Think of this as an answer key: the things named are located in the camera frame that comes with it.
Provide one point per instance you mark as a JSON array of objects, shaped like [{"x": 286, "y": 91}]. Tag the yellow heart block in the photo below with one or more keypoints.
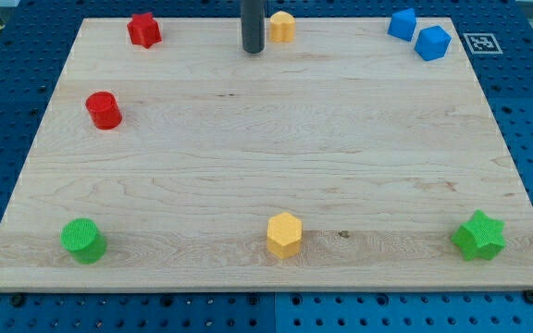
[{"x": 281, "y": 27}]

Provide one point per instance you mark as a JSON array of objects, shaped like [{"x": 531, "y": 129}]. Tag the red star block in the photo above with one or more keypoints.
[{"x": 144, "y": 30}]

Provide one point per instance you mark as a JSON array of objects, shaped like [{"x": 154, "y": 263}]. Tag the yellow hexagon block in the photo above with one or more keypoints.
[{"x": 284, "y": 235}]

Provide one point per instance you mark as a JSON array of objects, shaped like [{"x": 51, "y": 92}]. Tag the wooden board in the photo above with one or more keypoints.
[{"x": 381, "y": 154}]

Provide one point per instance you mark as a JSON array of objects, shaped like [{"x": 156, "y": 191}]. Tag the red cylinder block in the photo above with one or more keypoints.
[{"x": 103, "y": 110}]

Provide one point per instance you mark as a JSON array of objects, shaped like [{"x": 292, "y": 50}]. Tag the green cylinder block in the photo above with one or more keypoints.
[{"x": 83, "y": 240}]

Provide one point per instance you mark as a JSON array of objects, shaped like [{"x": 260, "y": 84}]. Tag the blue pentagon block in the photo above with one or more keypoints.
[{"x": 432, "y": 43}]

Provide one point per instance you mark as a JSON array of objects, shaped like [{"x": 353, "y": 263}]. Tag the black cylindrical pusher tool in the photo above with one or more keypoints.
[{"x": 253, "y": 25}]

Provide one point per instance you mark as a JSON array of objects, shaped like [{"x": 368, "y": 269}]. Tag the blue cube block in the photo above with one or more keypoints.
[{"x": 402, "y": 24}]

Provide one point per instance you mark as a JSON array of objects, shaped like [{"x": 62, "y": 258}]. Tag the white fiducial marker tag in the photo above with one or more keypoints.
[{"x": 482, "y": 43}]

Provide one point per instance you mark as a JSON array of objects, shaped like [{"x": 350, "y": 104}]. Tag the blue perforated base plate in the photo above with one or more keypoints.
[{"x": 34, "y": 46}]

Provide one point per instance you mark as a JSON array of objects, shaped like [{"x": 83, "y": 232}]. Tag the green star block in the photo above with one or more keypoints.
[{"x": 480, "y": 237}]

